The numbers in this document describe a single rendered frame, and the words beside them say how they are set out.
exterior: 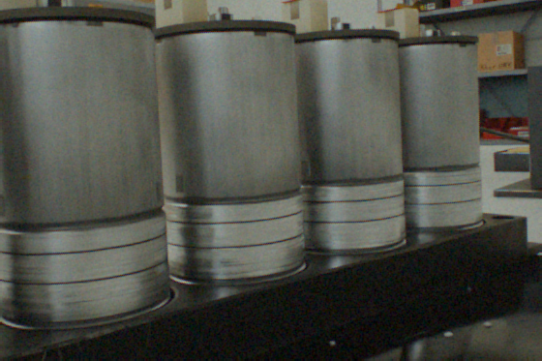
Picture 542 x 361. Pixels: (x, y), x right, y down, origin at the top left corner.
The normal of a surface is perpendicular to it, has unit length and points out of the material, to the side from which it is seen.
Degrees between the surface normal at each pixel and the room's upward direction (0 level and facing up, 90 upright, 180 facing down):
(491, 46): 91
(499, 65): 85
